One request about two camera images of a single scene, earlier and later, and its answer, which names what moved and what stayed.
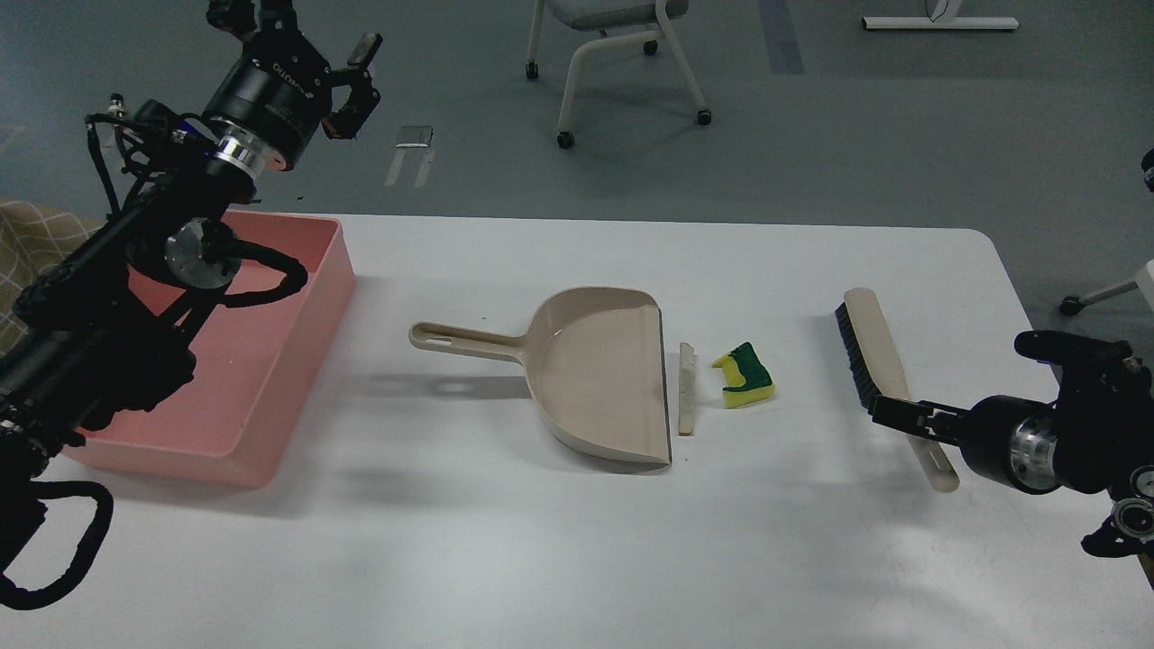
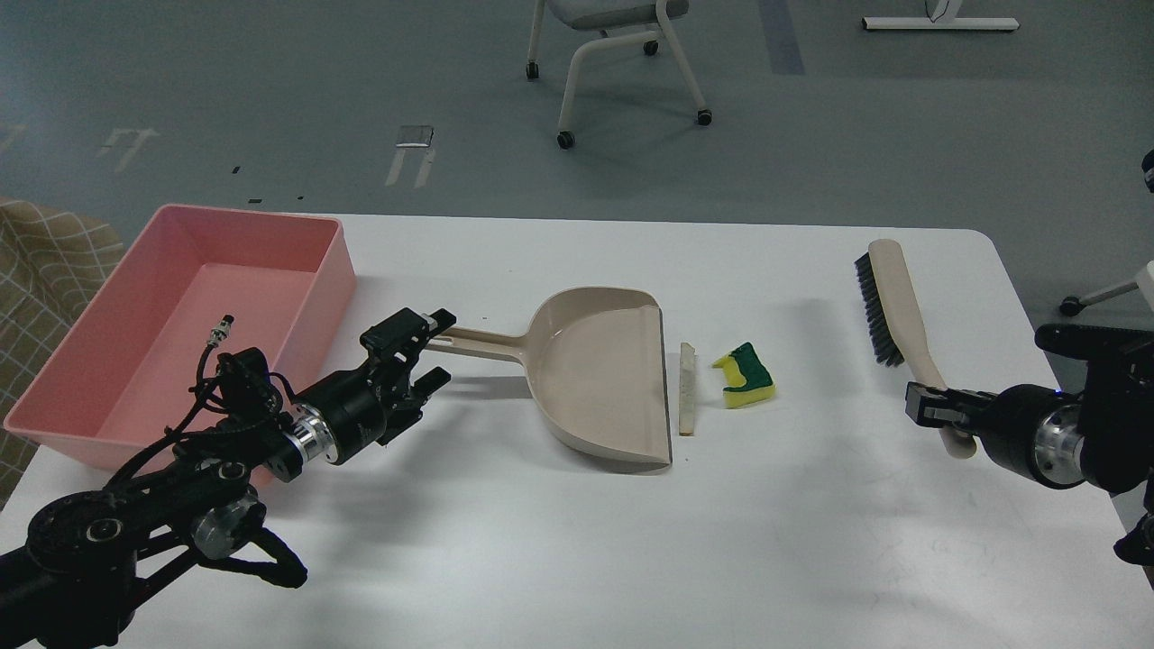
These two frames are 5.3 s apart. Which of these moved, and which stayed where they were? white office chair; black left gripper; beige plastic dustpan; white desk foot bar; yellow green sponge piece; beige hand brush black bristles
Moved: beige hand brush black bristles; black left gripper
Stayed: white desk foot bar; white office chair; yellow green sponge piece; beige plastic dustpan
